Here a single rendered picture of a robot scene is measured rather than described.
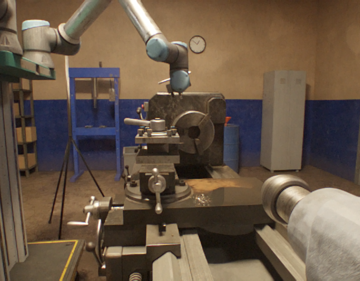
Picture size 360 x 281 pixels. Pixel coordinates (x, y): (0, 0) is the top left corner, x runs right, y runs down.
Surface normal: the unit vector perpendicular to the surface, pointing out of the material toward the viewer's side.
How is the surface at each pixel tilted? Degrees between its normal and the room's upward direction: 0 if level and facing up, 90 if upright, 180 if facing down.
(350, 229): 55
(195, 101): 90
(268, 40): 90
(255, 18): 90
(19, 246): 90
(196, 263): 0
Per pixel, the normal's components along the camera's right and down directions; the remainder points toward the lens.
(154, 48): -0.48, 0.18
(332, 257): -0.99, -0.06
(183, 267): 0.00, -0.99
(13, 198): 0.16, 0.14
